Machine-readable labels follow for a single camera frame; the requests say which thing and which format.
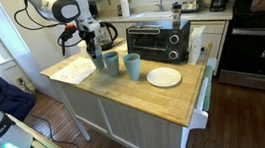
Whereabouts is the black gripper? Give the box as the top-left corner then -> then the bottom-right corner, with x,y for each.
81,28 -> 103,59

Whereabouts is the dark blue jacket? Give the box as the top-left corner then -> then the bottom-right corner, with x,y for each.
0,55 -> 40,124

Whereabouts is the wooden top kitchen island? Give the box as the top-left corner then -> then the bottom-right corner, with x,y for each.
37,26 -> 227,148

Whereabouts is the black floor power cable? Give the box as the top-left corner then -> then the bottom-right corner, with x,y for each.
29,108 -> 84,148

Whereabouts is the white round plate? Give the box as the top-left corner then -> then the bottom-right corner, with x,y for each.
145,65 -> 183,90

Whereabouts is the green plastic cup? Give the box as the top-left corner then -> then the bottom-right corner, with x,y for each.
89,45 -> 107,72
122,52 -> 144,83
102,51 -> 122,78

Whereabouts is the white kitchen sink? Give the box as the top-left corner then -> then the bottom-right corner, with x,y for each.
132,8 -> 174,23

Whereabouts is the green hanging towel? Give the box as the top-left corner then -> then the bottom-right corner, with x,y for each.
198,64 -> 219,112

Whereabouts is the metal sink faucet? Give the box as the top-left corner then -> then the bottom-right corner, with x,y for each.
153,0 -> 166,13

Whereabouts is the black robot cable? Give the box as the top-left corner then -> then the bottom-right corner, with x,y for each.
11,0 -> 86,62

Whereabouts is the orange black wrist camera mount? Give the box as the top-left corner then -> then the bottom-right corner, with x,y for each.
55,22 -> 80,43

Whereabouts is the black countertop container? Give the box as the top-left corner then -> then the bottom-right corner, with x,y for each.
116,4 -> 124,18

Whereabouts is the white lidded paper cup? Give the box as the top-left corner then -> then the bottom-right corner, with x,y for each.
77,39 -> 91,59

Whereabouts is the white towel bar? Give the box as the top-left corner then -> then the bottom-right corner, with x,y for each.
168,57 -> 227,148

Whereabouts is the glass electric kettle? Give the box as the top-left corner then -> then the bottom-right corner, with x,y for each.
93,19 -> 121,52

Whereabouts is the black steel stove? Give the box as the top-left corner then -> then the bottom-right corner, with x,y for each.
209,0 -> 265,104

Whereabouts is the white napkin package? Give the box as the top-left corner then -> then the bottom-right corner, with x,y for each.
184,24 -> 211,67

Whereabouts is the stained white cloth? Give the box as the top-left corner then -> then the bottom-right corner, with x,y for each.
48,55 -> 99,89

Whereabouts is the white paper towel roll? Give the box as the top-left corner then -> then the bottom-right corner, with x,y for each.
119,0 -> 132,19

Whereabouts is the black toaster oven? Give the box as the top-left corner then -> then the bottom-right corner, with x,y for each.
124,16 -> 196,69

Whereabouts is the spice jar with dark lid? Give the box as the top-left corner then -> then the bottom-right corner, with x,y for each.
170,1 -> 184,27

